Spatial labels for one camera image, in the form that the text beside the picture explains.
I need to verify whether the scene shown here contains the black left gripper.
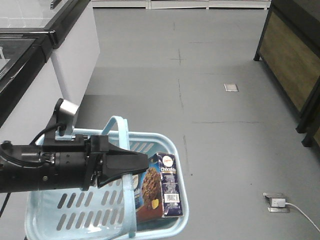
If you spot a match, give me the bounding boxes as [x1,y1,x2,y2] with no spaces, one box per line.
[42,134,149,191]

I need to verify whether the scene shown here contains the light blue plastic basket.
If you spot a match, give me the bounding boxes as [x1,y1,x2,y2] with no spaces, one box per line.
[24,116,190,240]

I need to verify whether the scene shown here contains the Chocofello cookie box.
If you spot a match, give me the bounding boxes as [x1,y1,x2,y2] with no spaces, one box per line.
[133,152,183,223]

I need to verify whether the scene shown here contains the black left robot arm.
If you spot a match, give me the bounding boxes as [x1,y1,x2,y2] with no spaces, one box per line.
[0,134,149,193]

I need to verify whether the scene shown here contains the near white chest freezer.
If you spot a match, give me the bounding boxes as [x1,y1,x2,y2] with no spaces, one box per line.
[0,37,72,240]

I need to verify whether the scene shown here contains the white chest freezer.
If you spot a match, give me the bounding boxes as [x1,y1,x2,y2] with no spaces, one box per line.
[0,0,100,105]
[0,37,72,240]

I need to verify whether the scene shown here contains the far white chest freezer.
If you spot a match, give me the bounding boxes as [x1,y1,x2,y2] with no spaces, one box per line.
[0,0,100,105]

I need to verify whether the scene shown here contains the far steel floor socket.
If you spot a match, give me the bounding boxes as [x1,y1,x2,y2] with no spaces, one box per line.
[224,83,239,92]

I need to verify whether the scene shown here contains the right open floor socket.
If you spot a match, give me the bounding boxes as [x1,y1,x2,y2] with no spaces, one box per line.
[263,192,290,213]

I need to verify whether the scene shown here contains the white store shelving unit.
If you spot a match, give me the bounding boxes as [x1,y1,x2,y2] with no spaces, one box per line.
[91,0,271,10]

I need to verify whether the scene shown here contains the white power adapter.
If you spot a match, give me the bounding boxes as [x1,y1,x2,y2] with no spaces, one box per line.
[270,198,286,208]

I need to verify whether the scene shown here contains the black wooden display stand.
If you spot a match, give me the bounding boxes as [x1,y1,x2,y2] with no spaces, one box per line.
[254,0,320,147]

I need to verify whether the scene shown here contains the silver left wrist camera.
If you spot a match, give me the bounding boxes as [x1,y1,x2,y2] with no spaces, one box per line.
[54,98,79,137]

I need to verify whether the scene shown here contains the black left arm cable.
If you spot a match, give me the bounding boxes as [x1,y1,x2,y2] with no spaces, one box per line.
[0,123,66,218]

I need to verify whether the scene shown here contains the white power cable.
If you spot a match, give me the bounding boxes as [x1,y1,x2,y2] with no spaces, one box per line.
[284,202,320,234]

